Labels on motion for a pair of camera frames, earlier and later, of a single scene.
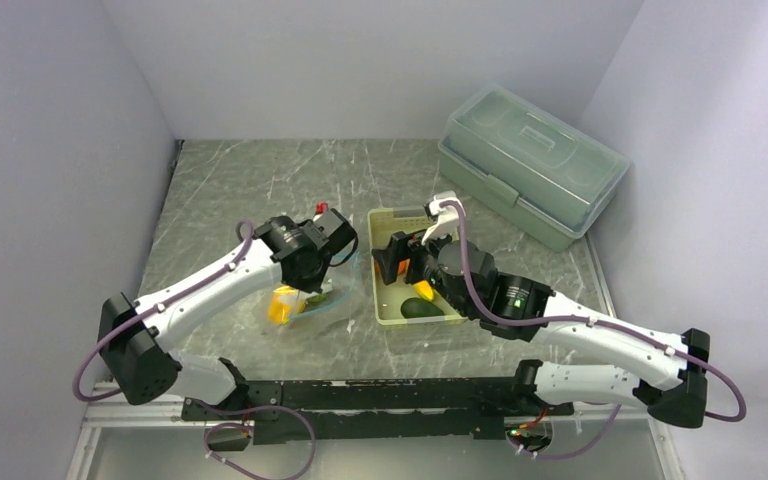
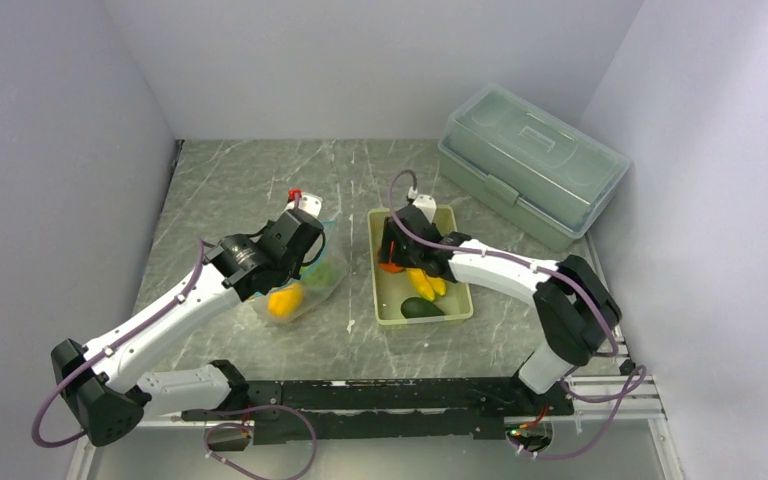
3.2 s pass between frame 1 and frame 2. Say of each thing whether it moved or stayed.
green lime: moved
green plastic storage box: stayed
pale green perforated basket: moved
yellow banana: stayed
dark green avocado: stayed
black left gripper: moved
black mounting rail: stayed
